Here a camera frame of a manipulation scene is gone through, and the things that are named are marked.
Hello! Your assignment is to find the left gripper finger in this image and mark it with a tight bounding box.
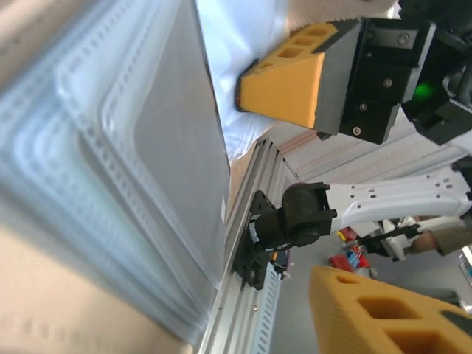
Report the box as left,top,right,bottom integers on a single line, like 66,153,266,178
308,265,472,354

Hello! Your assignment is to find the translucent corrugated side panel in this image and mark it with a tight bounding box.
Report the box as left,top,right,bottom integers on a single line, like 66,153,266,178
272,119,472,193

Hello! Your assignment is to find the red box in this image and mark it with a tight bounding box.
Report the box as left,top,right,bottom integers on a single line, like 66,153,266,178
327,227,370,274

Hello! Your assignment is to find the person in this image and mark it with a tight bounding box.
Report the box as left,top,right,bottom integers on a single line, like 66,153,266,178
412,214,472,259

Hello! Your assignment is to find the white black teleoperation handle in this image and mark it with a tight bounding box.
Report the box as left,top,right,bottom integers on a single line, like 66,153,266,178
363,217,422,263

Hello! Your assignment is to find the perforated grey cable duct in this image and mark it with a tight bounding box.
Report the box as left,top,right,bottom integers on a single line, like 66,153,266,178
253,263,285,354

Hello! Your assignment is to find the aluminium table frame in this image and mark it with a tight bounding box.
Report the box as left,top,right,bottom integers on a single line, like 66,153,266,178
198,138,300,354

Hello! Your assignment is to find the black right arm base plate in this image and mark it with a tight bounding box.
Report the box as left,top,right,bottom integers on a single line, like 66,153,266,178
235,190,276,292

